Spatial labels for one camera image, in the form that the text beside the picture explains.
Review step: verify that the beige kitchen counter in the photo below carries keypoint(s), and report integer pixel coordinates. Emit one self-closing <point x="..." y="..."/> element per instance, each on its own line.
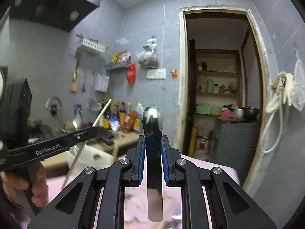
<point x="128" y="138"/>

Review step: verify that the white plastic utensil caddy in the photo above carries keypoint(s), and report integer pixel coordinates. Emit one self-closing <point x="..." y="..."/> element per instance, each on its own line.
<point x="95" y="155"/>

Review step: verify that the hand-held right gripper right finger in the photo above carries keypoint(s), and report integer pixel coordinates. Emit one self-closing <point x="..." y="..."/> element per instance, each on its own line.
<point x="164" y="162"/>

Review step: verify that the large oil jug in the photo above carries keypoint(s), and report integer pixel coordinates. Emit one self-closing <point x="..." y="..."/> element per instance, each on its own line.
<point x="138" y="116"/>

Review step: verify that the cream rubber gloves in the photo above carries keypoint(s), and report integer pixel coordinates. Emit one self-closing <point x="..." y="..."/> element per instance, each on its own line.
<point x="286" y="85"/>

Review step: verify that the wooden shelf unit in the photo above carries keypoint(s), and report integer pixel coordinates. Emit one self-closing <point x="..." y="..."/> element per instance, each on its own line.
<point x="216" y="72"/>

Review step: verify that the orange wall hook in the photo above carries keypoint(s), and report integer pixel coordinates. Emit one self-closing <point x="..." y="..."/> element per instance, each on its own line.
<point x="174" y="73"/>

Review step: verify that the white wall basket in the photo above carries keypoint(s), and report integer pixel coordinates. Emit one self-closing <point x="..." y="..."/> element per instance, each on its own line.
<point x="91" y="44"/>

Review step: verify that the yellow roll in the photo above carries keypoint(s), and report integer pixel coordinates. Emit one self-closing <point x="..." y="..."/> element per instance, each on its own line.
<point x="193" y="143"/>

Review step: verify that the silver pot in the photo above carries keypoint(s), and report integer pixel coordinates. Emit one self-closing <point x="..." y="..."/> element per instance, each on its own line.
<point x="238" y="113"/>

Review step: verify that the white wall socket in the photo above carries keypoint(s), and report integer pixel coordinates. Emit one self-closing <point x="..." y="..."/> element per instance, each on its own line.
<point x="161" y="73"/>

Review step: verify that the clear bag of dried goods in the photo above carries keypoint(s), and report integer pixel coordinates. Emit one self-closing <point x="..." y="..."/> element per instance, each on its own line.
<point x="147" y="57"/>

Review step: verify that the pink floral tablecloth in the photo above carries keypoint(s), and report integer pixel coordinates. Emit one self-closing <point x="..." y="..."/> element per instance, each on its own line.
<point x="202" y="165"/>

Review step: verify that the grey wall shelf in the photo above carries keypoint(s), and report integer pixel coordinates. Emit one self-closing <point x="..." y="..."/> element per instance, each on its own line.
<point x="118" y="65"/>

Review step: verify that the row of condiment bottles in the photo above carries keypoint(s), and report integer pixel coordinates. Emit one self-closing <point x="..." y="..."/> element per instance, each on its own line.
<point x="115" y="109"/>

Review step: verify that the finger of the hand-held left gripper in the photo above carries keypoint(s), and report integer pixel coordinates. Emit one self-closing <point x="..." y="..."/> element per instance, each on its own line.
<point x="85" y="134"/>

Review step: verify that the red plastic bag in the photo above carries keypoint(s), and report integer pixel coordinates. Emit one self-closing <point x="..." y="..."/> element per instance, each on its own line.
<point x="131" y="75"/>

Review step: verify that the grey cabinet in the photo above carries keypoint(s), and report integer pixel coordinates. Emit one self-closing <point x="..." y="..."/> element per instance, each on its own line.
<point x="238" y="143"/>

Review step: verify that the dark pot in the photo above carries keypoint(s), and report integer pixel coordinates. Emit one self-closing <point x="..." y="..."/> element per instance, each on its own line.
<point x="251" y="113"/>

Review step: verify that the white wall box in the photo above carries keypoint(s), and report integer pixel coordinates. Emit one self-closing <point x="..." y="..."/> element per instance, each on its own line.
<point x="102" y="83"/>

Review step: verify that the wooden chopstick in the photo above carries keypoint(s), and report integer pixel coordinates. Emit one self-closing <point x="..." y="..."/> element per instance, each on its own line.
<point x="102" y="112"/>

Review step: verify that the red white canister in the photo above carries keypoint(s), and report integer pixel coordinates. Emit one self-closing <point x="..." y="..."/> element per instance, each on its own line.
<point x="202" y="148"/>

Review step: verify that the white wall switch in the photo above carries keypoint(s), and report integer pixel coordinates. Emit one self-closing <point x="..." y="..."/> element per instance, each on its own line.
<point x="151" y="74"/>

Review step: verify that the yellow green snack packet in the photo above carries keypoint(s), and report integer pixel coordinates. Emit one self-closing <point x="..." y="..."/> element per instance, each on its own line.
<point x="115" y="57"/>

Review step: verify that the hanging metal peeler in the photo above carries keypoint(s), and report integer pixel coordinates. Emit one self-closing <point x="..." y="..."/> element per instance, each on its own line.
<point x="83" y="83"/>

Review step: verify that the worn white door frame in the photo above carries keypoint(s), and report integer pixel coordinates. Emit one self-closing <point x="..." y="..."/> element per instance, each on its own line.
<point x="181" y="76"/>

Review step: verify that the red snack packet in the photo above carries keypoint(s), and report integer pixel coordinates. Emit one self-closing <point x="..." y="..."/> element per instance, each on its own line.
<point x="124" y="56"/>

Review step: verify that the pale green flask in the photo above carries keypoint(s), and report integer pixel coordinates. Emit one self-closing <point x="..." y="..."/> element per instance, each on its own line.
<point x="210" y="85"/>

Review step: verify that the pink red cloth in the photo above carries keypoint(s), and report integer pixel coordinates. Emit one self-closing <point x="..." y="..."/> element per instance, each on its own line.
<point x="227" y="113"/>

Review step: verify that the black range hood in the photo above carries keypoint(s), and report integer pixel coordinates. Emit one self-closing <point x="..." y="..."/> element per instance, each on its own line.
<point x="47" y="9"/>

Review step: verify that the green box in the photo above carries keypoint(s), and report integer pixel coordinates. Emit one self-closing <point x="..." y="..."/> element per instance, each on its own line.
<point x="203" y="109"/>

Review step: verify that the person's left hand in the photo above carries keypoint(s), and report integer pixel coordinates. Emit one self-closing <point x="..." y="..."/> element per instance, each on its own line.
<point x="40" y="186"/>

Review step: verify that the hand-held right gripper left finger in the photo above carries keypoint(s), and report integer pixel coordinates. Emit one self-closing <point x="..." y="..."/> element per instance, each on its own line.
<point x="141" y="162"/>

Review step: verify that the black wok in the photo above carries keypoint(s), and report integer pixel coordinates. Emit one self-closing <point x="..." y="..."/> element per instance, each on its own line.
<point x="106" y="140"/>

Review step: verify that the white mesh bag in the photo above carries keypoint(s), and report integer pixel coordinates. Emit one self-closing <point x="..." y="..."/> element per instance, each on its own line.
<point x="299" y="88"/>

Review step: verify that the orange seasoning packet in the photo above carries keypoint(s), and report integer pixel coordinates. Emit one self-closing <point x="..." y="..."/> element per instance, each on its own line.
<point x="127" y="122"/>

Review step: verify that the steel spoon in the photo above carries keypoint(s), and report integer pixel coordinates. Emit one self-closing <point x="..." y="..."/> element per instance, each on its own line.
<point x="77" y="121"/>
<point x="152" y="116"/>

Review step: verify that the wooden knife rack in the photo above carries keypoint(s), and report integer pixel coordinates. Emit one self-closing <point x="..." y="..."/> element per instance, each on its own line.
<point x="74" y="83"/>

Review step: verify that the white blue salt bag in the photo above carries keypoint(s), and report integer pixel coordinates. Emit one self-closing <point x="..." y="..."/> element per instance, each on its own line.
<point x="114" y="122"/>

